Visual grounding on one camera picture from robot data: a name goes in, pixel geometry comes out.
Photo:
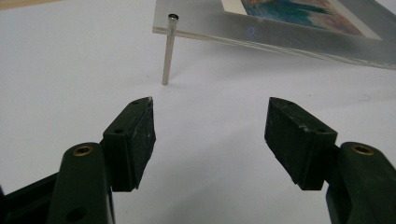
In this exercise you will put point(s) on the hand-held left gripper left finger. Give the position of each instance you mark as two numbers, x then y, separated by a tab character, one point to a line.
129	149

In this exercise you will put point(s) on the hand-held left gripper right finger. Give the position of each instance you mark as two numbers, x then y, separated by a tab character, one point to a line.
299	143

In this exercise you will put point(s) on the clear acrylic photo frame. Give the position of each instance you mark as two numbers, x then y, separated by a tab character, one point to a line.
199	18

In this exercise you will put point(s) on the metal standoff pin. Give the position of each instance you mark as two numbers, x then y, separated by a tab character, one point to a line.
168	53

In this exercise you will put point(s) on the painting print with white border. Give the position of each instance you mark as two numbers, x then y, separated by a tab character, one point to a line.
289	12

